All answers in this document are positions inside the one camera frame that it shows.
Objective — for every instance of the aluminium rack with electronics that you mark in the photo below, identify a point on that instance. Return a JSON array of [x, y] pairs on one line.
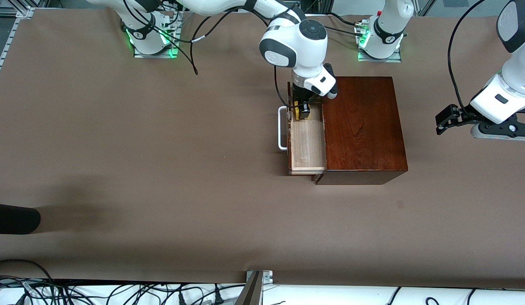
[[313, 5]]

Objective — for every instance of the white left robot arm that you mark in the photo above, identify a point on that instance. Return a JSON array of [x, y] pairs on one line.
[[512, 84]]

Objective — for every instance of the aluminium table edge rail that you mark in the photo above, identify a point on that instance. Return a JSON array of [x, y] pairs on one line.
[[8, 42]]

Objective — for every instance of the yellow wooden block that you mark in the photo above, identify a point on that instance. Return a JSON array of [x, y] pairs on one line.
[[301, 117]]

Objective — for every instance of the dark wooden drawer cabinet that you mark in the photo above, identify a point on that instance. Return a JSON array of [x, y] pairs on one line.
[[364, 127]]

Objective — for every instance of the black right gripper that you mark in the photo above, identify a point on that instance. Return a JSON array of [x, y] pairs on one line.
[[299, 94]]

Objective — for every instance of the black rounded cylinder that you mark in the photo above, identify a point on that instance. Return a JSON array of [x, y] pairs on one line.
[[12, 218]]

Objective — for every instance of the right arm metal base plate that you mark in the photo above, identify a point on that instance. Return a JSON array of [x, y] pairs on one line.
[[171, 48]]

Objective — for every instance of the grey slanted mounting beam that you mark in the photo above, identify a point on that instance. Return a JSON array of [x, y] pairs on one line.
[[250, 292]]

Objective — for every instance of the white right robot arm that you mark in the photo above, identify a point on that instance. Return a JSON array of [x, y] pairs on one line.
[[296, 46]]

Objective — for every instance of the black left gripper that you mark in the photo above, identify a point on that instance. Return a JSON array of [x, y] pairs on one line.
[[466, 115]]

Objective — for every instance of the small metal table bracket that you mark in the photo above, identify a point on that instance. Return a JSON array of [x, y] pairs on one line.
[[266, 276]]

